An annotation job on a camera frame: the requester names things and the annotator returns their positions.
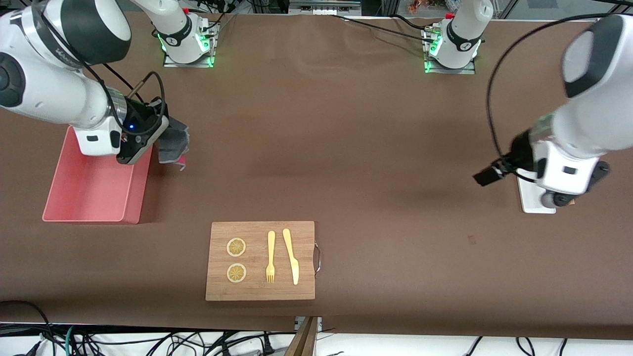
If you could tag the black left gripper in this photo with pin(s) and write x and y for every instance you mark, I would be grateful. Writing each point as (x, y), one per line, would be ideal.
(520, 149)

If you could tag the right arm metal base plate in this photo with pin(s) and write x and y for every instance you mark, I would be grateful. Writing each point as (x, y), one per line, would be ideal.
(170, 63)

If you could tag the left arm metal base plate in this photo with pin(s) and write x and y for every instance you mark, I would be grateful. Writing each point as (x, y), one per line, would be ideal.
(472, 70)

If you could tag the yellow plastic fork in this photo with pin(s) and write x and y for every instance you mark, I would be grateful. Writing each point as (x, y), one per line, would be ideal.
(270, 247)

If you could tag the dark grey cloth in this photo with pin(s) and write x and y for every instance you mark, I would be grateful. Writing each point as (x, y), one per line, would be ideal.
(174, 143)

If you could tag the white rectangular tray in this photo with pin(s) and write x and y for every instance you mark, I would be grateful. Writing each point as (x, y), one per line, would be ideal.
(530, 198)

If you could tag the pink plastic bin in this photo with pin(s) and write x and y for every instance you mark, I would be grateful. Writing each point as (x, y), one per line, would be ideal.
(94, 190)

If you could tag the brown wooden stand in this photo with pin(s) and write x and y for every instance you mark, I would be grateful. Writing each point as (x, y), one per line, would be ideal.
(304, 342)

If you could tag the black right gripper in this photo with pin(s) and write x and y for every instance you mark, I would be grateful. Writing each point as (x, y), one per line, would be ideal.
(140, 123)

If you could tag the grey power strip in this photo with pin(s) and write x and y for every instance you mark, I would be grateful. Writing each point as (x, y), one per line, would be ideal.
(321, 7)

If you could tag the black power plug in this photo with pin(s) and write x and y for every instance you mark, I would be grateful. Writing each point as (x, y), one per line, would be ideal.
(268, 346)

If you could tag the wooden cutting board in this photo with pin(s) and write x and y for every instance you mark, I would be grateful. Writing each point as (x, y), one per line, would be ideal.
(259, 291)

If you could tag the yellow plastic knife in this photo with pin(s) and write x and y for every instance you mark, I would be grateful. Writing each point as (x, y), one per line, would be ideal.
(292, 257)

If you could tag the small metal bracket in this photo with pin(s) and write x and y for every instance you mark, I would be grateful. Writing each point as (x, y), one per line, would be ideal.
(319, 324)

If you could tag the lemon slice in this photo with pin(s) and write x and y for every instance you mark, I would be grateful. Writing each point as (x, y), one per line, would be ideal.
(236, 247)
(236, 273)

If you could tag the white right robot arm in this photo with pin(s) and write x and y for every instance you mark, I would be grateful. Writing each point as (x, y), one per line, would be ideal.
(54, 94)

